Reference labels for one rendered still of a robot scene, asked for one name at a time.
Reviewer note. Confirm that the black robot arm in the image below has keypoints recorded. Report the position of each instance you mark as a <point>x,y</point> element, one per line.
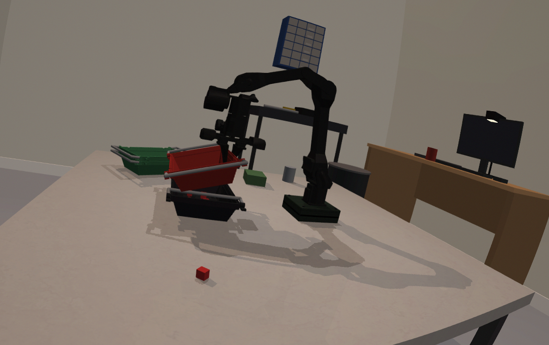
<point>315,165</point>

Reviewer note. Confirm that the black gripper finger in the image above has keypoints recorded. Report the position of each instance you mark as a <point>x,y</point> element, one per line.
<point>237,150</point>
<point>224,150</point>

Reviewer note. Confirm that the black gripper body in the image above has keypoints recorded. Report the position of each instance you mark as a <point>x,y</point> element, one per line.
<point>234,127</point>

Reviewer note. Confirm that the small green block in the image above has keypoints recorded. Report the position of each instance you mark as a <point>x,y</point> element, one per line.
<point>253,177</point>

